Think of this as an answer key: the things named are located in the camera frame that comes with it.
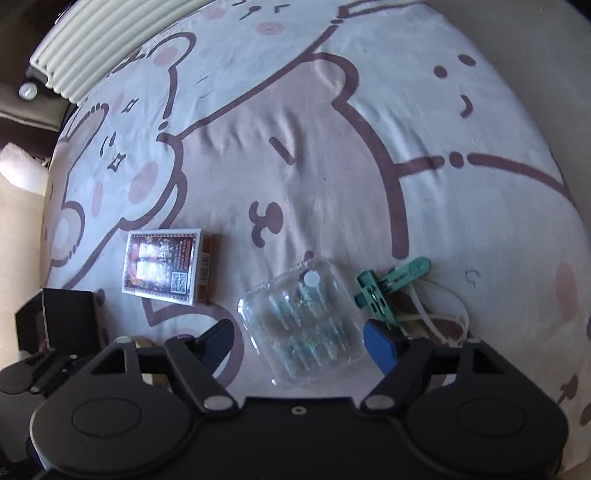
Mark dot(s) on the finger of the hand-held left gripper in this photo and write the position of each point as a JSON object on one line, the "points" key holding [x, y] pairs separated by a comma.
{"points": [[53, 369]]}

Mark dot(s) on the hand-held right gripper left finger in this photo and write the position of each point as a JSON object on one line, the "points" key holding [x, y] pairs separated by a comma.
{"points": [[217, 344]]}

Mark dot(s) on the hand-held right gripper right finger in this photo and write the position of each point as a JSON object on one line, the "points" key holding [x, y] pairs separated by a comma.
{"points": [[381, 344]]}

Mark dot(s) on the green clothespin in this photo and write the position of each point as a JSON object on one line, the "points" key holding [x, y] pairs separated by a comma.
{"points": [[374, 295]]}

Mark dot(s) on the black box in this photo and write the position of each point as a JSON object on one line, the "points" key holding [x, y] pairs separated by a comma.
{"points": [[69, 318]]}

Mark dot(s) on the clear plastic case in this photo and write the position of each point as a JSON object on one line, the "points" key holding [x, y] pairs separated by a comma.
{"points": [[300, 323]]}

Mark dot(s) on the playing card box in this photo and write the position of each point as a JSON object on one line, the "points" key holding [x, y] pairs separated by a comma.
{"points": [[157, 263]]}

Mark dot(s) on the bear printed blanket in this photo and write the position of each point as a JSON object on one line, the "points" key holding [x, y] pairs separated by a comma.
{"points": [[323, 161]]}

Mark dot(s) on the cream ribbed suitcase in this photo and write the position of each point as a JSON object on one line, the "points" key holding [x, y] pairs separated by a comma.
{"points": [[92, 50]]}

